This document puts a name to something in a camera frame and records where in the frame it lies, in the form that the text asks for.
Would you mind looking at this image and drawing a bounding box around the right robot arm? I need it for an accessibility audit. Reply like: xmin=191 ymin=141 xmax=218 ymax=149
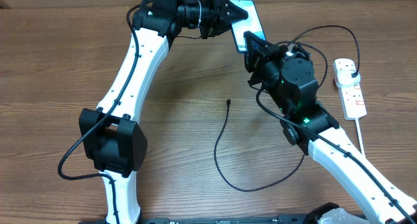
xmin=243 ymin=31 xmax=416 ymax=223

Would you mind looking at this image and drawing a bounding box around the white power strip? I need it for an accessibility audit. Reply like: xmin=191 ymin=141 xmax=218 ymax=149
xmin=333 ymin=58 xmax=367 ymax=120

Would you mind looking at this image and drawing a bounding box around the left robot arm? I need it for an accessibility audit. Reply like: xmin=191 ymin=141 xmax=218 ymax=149
xmin=79 ymin=0 xmax=248 ymax=223

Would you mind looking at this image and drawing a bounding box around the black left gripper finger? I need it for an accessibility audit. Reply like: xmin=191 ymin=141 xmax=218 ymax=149
xmin=216 ymin=0 xmax=248 ymax=25
xmin=207 ymin=20 xmax=231 ymax=37

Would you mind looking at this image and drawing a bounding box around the black USB charging cable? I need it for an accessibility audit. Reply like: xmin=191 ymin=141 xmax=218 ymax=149
xmin=214 ymin=25 xmax=361 ymax=193

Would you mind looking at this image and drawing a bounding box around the Samsung Galaxy smartphone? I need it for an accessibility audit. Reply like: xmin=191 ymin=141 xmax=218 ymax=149
xmin=231 ymin=0 xmax=266 ymax=53

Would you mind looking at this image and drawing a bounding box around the white charger plug adapter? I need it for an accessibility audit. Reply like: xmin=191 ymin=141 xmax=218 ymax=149
xmin=335 ymin=70 xmax=361 ymax=88

